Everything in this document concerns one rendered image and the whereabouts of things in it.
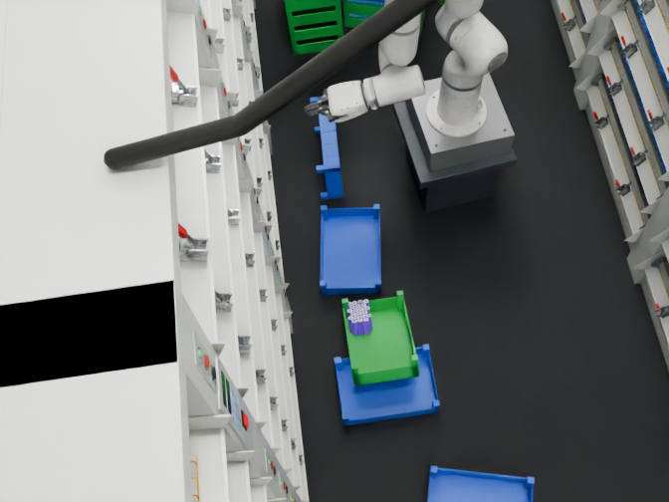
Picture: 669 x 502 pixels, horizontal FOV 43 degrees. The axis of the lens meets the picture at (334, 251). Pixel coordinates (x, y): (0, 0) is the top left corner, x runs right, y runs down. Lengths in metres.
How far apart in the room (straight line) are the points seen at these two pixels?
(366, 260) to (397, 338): 0.32
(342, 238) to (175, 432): 2.10
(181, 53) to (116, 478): 0.76
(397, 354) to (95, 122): 1.77
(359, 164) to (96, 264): 2.17
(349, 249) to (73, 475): 2.10
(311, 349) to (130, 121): 1.81
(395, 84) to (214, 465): 1.43
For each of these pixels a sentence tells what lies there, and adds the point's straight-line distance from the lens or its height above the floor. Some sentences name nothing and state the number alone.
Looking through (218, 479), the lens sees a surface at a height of 1.53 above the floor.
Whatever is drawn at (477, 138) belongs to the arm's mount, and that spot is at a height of 0.38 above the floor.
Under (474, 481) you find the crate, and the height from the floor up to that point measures 0.00.
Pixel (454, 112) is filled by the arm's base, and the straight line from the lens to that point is 2.61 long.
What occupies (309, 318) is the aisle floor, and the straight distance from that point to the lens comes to 2.80.
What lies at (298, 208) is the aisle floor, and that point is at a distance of 2.98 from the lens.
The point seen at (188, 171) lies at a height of 1.53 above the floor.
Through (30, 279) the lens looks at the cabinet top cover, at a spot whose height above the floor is 1.78.
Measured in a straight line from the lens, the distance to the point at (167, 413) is 0.87.
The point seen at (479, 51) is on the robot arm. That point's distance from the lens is 2.34.
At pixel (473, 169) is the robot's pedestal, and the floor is 0.28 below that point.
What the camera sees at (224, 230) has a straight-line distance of 1.45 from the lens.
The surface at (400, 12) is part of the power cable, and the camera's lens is 0.82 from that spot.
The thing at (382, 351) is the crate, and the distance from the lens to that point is 2.67.
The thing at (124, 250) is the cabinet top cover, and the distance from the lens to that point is 0.95.
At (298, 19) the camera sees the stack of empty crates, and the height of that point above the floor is 0.20.
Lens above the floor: 2.59
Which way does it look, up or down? 64 degrees down
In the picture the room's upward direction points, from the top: 8 degrees counter-clockwise
